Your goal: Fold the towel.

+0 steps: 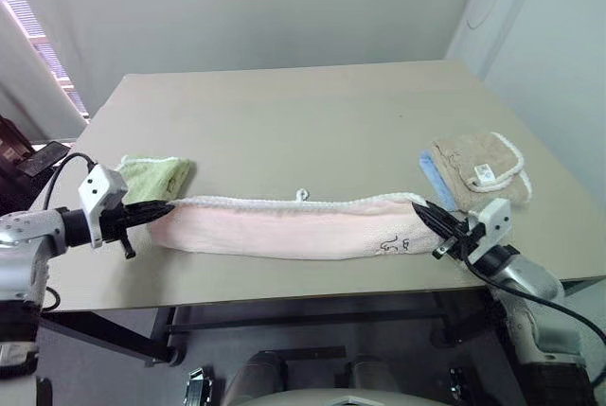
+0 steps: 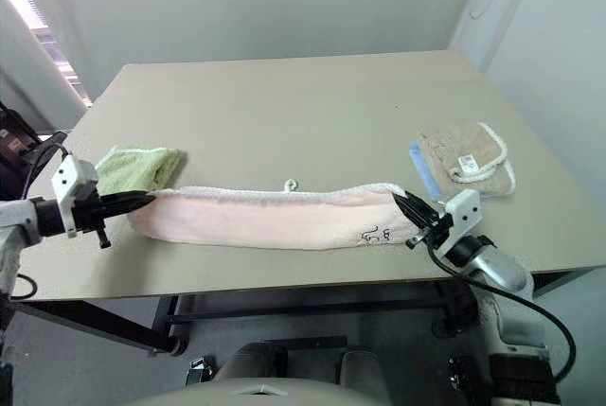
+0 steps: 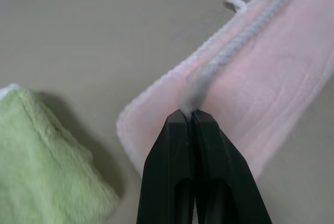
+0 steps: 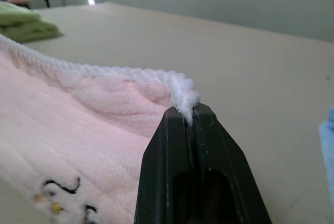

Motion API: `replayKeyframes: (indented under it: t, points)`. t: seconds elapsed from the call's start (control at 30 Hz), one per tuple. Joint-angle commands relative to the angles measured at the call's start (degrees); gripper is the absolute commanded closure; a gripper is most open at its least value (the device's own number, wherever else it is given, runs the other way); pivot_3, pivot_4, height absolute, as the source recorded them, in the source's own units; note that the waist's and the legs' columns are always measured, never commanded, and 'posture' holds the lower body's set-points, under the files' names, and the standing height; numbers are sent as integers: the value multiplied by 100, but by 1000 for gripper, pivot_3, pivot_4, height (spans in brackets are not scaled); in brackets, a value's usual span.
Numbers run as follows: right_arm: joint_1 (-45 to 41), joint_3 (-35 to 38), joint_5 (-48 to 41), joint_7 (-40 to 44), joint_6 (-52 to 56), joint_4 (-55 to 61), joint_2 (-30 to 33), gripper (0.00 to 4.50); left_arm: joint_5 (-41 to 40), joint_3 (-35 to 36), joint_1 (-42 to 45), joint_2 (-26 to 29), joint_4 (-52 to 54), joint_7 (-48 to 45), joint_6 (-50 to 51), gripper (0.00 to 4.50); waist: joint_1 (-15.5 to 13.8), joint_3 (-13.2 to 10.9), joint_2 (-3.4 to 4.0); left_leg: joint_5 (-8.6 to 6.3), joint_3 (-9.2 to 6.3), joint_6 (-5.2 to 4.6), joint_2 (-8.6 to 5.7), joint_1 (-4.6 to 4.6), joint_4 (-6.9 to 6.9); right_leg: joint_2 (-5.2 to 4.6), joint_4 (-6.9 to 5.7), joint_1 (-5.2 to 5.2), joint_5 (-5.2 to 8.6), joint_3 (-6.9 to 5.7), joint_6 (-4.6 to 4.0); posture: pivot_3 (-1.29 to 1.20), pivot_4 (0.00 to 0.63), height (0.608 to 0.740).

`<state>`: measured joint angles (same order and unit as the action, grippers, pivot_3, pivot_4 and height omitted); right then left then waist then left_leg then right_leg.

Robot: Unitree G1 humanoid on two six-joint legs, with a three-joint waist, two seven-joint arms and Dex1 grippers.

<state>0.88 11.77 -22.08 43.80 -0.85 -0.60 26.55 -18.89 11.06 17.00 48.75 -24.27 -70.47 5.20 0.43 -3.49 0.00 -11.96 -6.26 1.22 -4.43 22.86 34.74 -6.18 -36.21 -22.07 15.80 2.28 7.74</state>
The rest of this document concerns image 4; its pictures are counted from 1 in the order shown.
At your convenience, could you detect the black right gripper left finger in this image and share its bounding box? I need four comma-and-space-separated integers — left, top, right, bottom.
133, 106, 195, 224

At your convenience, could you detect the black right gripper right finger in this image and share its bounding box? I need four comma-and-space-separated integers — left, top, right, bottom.
192, 103, 273, 224

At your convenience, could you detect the pink towel with white trim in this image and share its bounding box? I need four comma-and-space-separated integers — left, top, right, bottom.
0, 33, 202, 224

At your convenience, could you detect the light blue towel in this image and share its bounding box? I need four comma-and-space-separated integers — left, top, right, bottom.
318, 106, 334, 184

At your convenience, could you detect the green folded towel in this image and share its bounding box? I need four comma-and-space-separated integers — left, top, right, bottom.
0, 1, 61, 43

